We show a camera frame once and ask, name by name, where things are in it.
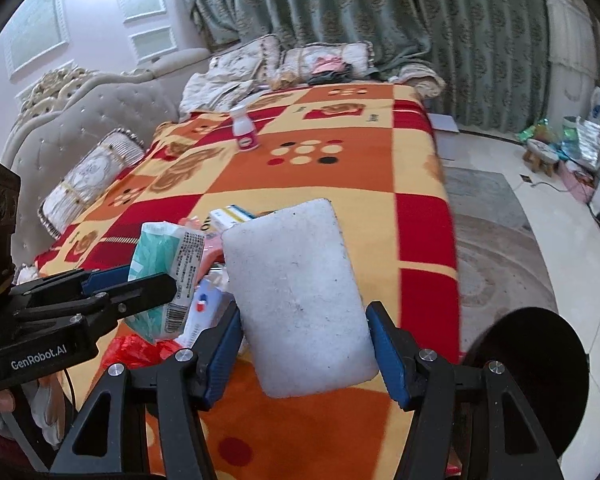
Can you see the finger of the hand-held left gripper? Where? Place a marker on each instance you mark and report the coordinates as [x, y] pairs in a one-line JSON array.
[[105, 280], [140, 290]]

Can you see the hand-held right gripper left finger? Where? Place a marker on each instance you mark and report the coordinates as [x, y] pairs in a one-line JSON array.
[[225, 355]]

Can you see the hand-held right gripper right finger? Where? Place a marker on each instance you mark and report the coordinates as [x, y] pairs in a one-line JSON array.
[[385, 355]]

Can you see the green white tissue packet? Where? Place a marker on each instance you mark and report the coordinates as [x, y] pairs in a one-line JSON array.
[[165, 250]]

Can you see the white foam block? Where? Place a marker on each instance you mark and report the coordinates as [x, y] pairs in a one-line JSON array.
[[295, 300]]

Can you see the black trash bin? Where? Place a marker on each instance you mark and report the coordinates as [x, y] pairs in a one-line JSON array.
[[530, 380]]

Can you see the white capsule packet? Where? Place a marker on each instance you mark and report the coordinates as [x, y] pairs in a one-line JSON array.
[[205, 310]]

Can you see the red plastic bag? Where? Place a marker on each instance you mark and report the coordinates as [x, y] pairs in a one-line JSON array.
[[130, 352]]

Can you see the pink wrapper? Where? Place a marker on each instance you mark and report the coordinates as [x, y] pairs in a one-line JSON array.
[[212, 255]]

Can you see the beige bolster pillow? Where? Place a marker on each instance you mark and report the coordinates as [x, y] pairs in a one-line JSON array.
[[87, 180]]

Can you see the white blue medicine box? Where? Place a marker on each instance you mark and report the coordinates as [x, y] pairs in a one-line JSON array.
[[230, 217]]

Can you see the round grey rug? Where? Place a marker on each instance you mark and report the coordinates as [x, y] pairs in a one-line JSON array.
[[500, 260]]

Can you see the grey tufted sofa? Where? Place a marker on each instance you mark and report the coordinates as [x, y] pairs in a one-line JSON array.
[[80, 110]]

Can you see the white bottle pink label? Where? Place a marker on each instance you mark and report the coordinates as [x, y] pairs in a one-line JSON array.
[[245, 130]]

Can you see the red orange checked blanket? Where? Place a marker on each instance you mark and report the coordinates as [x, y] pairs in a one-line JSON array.
[[305, 180]]

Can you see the small wooden stool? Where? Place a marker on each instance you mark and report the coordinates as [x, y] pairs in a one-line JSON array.
[[542, 155]]

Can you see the beige embroidered cushion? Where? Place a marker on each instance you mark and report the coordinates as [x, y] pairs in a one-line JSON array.
[[245, 57], [300, 60]]

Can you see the green snack bag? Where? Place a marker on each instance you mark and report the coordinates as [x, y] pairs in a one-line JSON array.
[[532, 132]]

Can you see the beige throw cloth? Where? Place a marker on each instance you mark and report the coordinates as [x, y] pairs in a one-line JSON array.
[[415, 77]]

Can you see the dark garment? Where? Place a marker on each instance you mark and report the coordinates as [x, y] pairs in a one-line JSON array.
[[330, 79]]

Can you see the pink garment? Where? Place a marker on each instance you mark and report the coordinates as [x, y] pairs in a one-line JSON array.
[[327, 65]]

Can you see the silver insulated bag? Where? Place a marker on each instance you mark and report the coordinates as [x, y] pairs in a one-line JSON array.
[[590, 145]]

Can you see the green patterned curtain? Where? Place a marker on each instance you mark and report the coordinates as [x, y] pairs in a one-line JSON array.
[[380, 20]]

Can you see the white lace column cover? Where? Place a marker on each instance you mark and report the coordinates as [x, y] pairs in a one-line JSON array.
[[570, 30]]

